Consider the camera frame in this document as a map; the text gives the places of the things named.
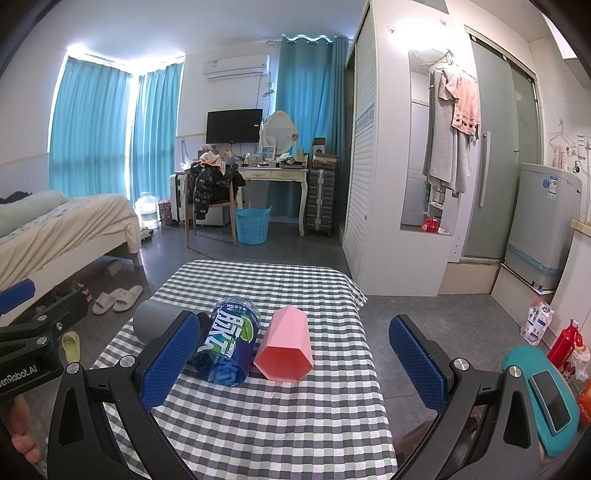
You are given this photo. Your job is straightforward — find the dark patterned jacket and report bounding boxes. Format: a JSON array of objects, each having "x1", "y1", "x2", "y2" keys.
[{"x1": 189, "y1": 161, "x2": 245, "y2": 221}]

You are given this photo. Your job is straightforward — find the black television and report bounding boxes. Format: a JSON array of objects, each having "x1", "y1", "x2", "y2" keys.
[{"x1": 206, "y1": 109, "x2": 264, "y2": 145}]

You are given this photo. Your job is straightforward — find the narrow blue window curtain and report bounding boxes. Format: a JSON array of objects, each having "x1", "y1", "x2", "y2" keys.
[{"x1": 130, "y1": 62, "x2": 184, "y2": 209}]

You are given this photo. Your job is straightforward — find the pink faceted cup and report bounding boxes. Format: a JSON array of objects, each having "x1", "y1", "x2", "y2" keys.
[{"x1": 253, "y1": 305, "x2": 315, "y2": 383}]

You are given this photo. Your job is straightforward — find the clear water jug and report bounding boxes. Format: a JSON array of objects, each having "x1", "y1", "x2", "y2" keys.
[{"x1": 137, "y1": 191, "x2": 162, "y2": 230}]

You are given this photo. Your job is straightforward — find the cartoon printed bag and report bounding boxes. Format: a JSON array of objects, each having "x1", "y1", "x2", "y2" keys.
[{"x1": 564, "y1": 344, "x2": 591, "y2": 382}]

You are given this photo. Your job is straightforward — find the grey checkered tablecloth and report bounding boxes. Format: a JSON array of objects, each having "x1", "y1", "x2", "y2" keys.
[{"x1": 90, "y1": 259, "x2": 399, "y2": 480}]

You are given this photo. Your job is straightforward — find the pink hanging towel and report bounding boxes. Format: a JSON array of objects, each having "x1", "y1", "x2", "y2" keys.
[{"x1": 442, "y1": 69, "x2": 482, "y2": 142}]

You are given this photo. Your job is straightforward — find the oval vanity mirror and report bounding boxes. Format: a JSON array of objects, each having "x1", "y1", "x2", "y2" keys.
[{"x1": 261, "y1": 111, "x2": 299, "y2": 156}]

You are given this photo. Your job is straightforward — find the cream dressing table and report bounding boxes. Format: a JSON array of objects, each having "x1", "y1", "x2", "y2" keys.
[{"x1": 238, "y1": 162, "x2": 309, "y2": 237}]

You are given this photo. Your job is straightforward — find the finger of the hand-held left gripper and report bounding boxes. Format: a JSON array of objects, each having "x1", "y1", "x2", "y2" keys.
[{"x1": 0, "y1": 279, "x2": 88, "y2": 358}]

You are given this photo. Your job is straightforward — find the white suitcase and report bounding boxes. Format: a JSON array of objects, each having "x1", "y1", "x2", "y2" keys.
[{"x1": 169, "y1": 173, "x2": 188, "y2": 225}]

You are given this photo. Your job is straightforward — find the yellow green slipper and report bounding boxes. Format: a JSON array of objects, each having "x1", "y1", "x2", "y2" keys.
[{"x1": 60, "y1": 331, "x2": 82, "y2": 366}]

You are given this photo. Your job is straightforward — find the red bottle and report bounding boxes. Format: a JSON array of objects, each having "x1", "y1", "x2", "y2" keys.
[{"x1": 547, "y1": 319, "x2": 582, "y2": 371}]

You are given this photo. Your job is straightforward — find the pale green pillow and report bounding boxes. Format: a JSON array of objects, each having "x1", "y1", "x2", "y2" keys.
[{"x1": 0, "y1": 191, "x2": 68, "y2": 237}]

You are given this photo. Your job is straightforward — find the black smartphone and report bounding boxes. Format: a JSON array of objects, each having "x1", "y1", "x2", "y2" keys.
[{"x1": 528, "y1": 370, "x2": 573, "y2": 434}]

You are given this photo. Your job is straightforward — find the beige slipper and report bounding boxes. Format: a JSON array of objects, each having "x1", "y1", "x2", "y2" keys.
[
  {"x1": 113, "y1": 285, "x2": 145, "y2": 313},
  {"x1": 92, "y1": 288, "x2": 126, "y2": 316}
]

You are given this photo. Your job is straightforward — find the bed with beige blanket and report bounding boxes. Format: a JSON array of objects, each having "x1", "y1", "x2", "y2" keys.
[{"x1": 0, "y1": 191, "x2": 145, "y2": 324}]

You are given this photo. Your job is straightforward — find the wide blue window curtain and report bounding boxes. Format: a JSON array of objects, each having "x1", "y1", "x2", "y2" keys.
[{"x1": 48, "y1": 56, "x2": 133, "y2": 205}]

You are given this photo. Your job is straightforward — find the wardrobe wall mirror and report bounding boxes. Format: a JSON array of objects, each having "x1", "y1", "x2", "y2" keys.
[{"x1": 401, "y1": 50, "x2": 468, "y2": 237}]

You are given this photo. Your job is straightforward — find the grey cup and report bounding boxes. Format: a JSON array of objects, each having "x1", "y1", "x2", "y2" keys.
[{"x1": 133, "y1": 299, "x2": 186, "y2": 347}]

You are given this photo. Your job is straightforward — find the white printed package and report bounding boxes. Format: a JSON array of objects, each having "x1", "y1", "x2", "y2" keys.
[{"x1": 520, "y1": 296, "x2": 555, "y2": 345}]

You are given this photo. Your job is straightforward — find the person's left hand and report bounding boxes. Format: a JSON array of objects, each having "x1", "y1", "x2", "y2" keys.
[{"x1": 8, "y1": 396, "x2": 43, "y2": 465}]

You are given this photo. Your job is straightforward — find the wooden chair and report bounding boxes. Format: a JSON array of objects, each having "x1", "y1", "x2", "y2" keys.
[{"x1": 184, "y1": 173, "x2": 242, "y2": 248}]

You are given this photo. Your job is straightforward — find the white air conditioner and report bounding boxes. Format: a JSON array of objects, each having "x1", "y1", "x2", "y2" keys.
[{"x1": 202, "y1": 54, "x2": 271, "y2": 83}]

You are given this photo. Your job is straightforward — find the white wardrobe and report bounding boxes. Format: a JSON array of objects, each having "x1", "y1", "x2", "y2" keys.
[{"x1": 342, "y1": 0, "x2": 468, "y2": 296}]

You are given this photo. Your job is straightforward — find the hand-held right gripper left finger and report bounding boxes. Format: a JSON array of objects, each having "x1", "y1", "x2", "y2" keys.
[{"x1": 46, "y1": 310, "x2": 212, "y2": 480}]

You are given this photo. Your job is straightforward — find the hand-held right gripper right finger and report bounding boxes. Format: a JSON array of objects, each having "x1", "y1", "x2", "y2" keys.
[{"x1": 388, "y1": 315, "x2": 550, "y2": 480}]

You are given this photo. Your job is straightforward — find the blue plastic drink bottle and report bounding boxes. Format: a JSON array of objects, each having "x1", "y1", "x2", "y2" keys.
[{"x1": 191, "y1": 298, "x2": 260, "y2": 387}]

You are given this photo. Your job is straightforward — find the grey ribbed suitcase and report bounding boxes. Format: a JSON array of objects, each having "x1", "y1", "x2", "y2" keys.
[{"x1": 305, "y1": 168, "x2": 338, "y2": 237}]

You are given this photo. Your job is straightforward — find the frosted glass sliding door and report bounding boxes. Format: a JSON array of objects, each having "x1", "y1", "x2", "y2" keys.
[{"x1": 462, "y1": 27, "x2": 544, "y2": 267}]

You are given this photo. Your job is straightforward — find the blue laundry basket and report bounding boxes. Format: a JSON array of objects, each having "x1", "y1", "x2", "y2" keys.
[{"x1": 235, "y1": 206, "x2": 273, "y2": 246}]

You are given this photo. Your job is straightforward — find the tall blue curtain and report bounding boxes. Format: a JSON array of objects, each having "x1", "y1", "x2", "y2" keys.
[{"x1": 274, "y1": 37, "x2": 350, "y2": 223}]

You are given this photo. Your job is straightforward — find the grey hanging towel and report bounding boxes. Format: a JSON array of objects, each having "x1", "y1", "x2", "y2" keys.
[{"x1": 427, "y1": 69, "x2": 472, "y2": 193}]

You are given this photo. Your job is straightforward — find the grey washing machine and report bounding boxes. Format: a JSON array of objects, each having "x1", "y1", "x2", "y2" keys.
[{"x1": 503, "y1": 162, "x2": 584, "y2": 292}]

